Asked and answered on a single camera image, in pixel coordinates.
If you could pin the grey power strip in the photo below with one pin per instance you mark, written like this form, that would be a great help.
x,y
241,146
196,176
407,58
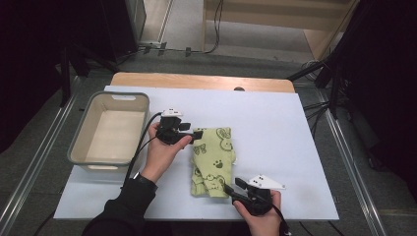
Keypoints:
x,y
152,47

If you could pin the beige wooden cabinet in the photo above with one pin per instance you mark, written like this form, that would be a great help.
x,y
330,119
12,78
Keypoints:
x,y
262,19

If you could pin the black cabinet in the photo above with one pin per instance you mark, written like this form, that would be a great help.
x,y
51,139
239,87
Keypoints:
x,y
121,26

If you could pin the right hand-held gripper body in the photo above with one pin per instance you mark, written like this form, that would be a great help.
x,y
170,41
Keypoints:
x,y
259,200

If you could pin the green printed baby romper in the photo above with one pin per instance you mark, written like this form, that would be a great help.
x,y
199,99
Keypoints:
x,y
213,160

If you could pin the metal floor rail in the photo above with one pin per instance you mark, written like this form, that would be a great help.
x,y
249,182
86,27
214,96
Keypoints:
x,y
347,164
39,154

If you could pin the dark curtain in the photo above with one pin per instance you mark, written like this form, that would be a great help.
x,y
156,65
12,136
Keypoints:
x,y
393,82
32,65

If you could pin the white board mat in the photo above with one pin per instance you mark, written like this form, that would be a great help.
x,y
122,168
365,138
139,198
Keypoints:
x,y
268,131

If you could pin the person's right hand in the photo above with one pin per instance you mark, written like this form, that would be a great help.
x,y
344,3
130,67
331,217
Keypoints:
x,y
265,224

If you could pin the black stand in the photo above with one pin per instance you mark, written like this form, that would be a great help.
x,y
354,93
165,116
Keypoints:
x,y
65,75
334,85

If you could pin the person's left hand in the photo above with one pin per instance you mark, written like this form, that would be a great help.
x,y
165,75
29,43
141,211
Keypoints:
x,y
160,157

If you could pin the beige basket with grey rim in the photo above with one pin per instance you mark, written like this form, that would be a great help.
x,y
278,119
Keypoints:
x,y
111,137

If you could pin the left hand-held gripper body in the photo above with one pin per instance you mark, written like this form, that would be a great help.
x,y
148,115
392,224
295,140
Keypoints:
x,y
169,131

